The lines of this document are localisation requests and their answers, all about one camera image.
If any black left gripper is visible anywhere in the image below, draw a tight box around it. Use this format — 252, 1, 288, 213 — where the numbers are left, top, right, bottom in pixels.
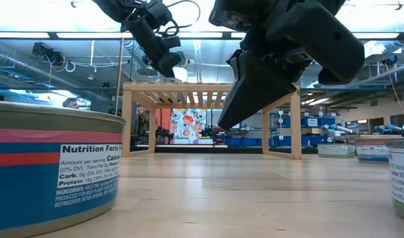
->
157, 52, 183, 79

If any silver ceiling duct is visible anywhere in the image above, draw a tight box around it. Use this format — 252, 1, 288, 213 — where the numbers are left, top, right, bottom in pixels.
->
363, 40, 404, 67

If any silver corrugated duct hose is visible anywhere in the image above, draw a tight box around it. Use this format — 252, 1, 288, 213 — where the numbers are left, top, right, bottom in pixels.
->
123, 39, 151, 69

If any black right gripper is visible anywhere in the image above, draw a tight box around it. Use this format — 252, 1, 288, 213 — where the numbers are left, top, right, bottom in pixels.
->
217, 2, 365, 131

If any orange wall panel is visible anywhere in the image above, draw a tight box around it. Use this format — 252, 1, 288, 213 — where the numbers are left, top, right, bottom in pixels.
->
155, 108, 173, 133

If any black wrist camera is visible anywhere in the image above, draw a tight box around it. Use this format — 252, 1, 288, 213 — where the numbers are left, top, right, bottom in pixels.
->
208, 0, 282, 34
160, 35, 182, 50

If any blue bin white label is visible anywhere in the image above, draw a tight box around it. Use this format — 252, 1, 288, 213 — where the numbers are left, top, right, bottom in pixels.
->
302, 117, 321, 128

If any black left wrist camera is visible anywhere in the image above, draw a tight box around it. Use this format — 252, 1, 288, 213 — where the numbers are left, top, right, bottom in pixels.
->
160, 35, 182, 50

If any black left camera cable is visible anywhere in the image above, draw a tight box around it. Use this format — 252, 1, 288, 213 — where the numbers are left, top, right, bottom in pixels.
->
165, 0, 202, 37

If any blue pink label salmon can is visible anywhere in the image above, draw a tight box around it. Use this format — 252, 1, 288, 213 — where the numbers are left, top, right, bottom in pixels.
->
0, 100, 127, 238
354, 136, 391, 165

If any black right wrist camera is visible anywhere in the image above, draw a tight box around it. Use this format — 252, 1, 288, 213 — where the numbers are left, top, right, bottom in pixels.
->
208, 0, 282, 34

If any grey ceiling pipe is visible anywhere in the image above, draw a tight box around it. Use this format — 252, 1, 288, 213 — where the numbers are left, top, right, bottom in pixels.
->
0, 48, 108, 102

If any wooden slatted shelf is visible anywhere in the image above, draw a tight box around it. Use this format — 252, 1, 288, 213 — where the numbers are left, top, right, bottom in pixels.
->
122, 82, 302, 160

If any black hanging ceiling device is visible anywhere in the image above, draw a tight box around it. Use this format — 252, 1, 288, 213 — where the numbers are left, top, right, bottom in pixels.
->
31, 42, 65, 67

